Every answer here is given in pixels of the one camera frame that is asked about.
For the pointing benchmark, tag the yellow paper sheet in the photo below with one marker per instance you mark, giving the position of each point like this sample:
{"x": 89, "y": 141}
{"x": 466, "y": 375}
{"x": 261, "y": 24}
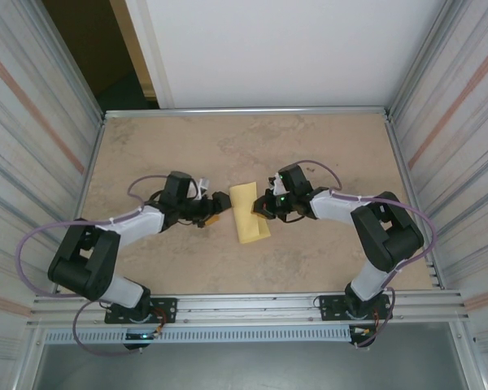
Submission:
{"x": 244, "y": 211}

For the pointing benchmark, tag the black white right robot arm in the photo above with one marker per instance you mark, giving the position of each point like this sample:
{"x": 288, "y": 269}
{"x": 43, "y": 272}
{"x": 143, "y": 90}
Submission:
{"x": 390, "y": 243}

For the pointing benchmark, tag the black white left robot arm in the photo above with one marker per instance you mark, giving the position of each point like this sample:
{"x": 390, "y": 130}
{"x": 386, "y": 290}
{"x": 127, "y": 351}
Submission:
{"x": 85, "y": 268}

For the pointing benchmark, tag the grey metal sheet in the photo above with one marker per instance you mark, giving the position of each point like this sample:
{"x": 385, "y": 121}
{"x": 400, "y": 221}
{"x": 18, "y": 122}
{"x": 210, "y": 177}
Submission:
{"x": 248, "y": 369}

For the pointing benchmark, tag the white board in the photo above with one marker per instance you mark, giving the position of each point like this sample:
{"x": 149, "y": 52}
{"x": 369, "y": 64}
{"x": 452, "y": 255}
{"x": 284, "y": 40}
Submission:
{"x": 288, "y": 53}

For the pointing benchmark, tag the black electronics board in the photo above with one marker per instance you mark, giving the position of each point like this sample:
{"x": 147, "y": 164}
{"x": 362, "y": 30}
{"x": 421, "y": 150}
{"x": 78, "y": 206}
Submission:
{"x": 360, "y": 335}
{"x": 140, "y": 336}

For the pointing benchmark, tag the translucent corrugated panel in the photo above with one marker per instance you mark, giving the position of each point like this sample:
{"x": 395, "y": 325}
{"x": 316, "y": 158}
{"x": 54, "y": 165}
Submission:
{"x": 20, "y": 142}
{"x": 467, "y": 142}

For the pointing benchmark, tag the thin aluminium frame rail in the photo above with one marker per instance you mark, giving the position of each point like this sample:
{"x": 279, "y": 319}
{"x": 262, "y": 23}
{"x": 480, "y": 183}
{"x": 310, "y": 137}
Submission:
{"x": 248, "y": 112}

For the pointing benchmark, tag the wide aluminium frame rail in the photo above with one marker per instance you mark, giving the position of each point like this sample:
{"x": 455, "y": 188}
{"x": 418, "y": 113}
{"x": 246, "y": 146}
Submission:
{"x": 248, "y": 304}

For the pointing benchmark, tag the aluminium side rail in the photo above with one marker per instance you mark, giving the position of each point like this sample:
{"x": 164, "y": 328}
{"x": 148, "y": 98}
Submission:
{"x": 88, "y": 178}
{"x": 403, "y": 164}

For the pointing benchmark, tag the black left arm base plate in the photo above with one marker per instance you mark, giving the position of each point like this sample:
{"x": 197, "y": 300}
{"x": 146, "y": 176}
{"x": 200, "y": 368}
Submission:
{"x": 166, "y": 306}

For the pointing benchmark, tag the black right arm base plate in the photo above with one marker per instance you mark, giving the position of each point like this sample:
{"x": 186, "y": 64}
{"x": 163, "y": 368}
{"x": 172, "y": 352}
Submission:
{"x": 329, "y": 304}

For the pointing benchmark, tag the aluminium frame post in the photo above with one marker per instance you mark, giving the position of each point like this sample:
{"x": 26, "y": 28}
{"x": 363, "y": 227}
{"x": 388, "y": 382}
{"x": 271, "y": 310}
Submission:
{"x": 71, "y": 61}
{"x": 421, "y": 61}

